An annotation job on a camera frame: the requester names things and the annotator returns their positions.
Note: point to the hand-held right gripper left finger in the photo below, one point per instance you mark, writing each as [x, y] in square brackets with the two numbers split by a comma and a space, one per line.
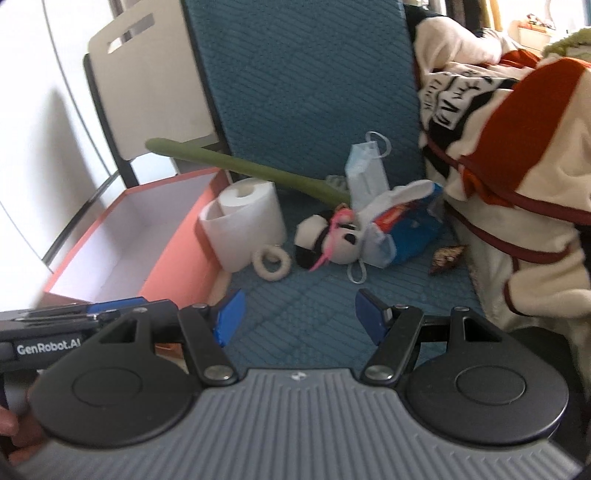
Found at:
[230, 318]

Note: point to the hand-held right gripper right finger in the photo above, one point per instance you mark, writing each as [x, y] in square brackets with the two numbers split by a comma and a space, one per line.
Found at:
[369, 318]

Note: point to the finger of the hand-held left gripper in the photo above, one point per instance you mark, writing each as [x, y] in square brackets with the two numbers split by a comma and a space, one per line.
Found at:
[115, 307]

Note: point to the panda plush toy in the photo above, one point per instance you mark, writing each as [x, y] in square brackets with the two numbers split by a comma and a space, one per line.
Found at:
[341, 249]

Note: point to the pink cardboard box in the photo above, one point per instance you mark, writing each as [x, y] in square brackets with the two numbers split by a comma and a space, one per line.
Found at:
[184, 258]

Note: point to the blue wet wipes packet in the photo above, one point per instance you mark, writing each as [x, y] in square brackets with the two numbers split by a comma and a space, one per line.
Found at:
[411, 235]

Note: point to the dark red crinkled wrapper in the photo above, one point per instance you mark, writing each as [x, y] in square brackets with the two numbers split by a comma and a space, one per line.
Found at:
[445, 261]

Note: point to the person's left hand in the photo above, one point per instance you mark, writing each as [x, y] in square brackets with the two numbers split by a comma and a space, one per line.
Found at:
[7, 422]

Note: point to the white toilet paper roll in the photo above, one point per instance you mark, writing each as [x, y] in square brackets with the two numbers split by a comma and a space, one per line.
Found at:
[249, 221]

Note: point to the grey ribbed clip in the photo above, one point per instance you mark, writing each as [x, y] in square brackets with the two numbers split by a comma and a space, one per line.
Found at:
[337, 182]

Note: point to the blue face mask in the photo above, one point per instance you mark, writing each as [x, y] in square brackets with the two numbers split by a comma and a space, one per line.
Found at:
[364, 175]

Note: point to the green plush stem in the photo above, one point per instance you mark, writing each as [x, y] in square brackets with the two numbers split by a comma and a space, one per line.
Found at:
[258, 173]

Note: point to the cream and red printed blanket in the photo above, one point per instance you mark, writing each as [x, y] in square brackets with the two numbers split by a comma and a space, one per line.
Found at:
[531, 230]

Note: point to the white wardrobe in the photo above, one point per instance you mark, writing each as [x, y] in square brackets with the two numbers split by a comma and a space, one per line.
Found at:
[37, 138]

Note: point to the blue quilted mat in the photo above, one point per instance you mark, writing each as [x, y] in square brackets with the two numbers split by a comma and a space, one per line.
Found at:
[300, 92]

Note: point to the green fuzzy cloth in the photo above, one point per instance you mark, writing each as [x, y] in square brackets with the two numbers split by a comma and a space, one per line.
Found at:
[568, 46]

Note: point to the white chair with black frame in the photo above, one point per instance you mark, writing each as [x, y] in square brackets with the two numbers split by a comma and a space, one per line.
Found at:
[152, 92]

